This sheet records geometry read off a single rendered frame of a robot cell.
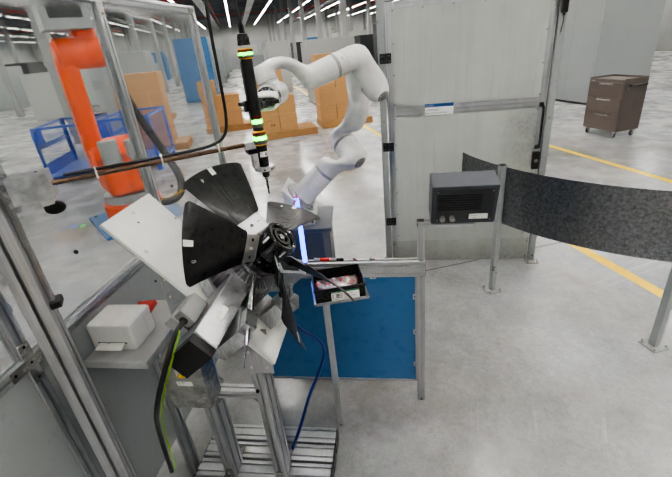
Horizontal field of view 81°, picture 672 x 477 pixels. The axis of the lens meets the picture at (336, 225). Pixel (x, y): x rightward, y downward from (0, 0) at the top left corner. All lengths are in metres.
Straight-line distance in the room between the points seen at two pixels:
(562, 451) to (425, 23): 2.56
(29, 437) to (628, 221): 2.78
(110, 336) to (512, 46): 2.82
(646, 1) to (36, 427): 11.38
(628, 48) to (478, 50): 8.29
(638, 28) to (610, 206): 8.86
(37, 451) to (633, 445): 2.37
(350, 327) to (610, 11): 9.55
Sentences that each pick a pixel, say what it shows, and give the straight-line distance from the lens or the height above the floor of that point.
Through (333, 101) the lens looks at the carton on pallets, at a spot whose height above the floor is 0.57.
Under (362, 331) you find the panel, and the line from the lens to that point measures 2.07.
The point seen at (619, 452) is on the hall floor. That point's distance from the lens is 2.41.
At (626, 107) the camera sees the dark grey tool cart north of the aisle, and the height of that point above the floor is 0.47.
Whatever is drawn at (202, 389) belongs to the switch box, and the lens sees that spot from 1.59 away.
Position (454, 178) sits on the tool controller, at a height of 1.24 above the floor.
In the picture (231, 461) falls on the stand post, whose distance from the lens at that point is 2.04.
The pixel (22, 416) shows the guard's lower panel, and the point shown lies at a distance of 1.62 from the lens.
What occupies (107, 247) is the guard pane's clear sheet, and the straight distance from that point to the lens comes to 1.82.
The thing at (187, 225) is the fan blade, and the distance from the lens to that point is 1.11.
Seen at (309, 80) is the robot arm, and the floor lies 1.67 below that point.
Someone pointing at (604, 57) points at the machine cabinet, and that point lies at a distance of 10.81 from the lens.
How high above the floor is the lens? 1.78
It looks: 25 degrees down
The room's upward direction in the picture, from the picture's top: 6 degrees counter-clockwise
